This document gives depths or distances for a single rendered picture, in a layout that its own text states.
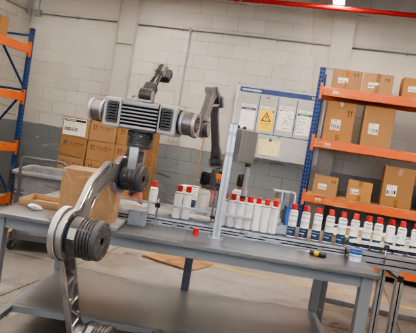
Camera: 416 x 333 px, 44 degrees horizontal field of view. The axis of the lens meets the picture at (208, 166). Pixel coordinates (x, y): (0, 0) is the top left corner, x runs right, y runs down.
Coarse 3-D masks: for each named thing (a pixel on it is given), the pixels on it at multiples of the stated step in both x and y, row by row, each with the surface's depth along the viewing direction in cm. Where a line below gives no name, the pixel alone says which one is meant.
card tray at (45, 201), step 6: (18, 198) 309; (24, 198) 309; (30, 198) 328; (36, 198) 335; (42, 198) 335; (48, 198) 335; (54, 198) 334; (24, 204) 309; (36, 204) 309; (42, 204) 309; (48, 204) 309; (54, 204) 309
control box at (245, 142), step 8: (240, 136) 298; (248, 136) 302; (256, 136) 309; (240, 144) 297; (248, 144) 303; (256, 144) 310; (240, 152) 298; (248, 152) 305; (232, 160) 300; (240, 160) 300; (248, 160) 306
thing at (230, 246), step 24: (0, 216) 276; (24, 216) 277; (48, 216) 287; (168, 240) 274; (192, 240) 283; (216, 240) 294; (240, 240) 306; (288, 264) 271; (312, 264) 272; (336, 264) 281; (360, 264) 292
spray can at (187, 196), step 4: (188, 188) 317; (188, 192) 317; (184, 196) 317; (188, 196) 316; (184, 200) 317; (188, 200) 316; (184, 204) 316; (188, 204) 316; (184, 212) 316; (188, 212) 317; (180, 216) 319; (184, 216) 317; (188, 216) 318
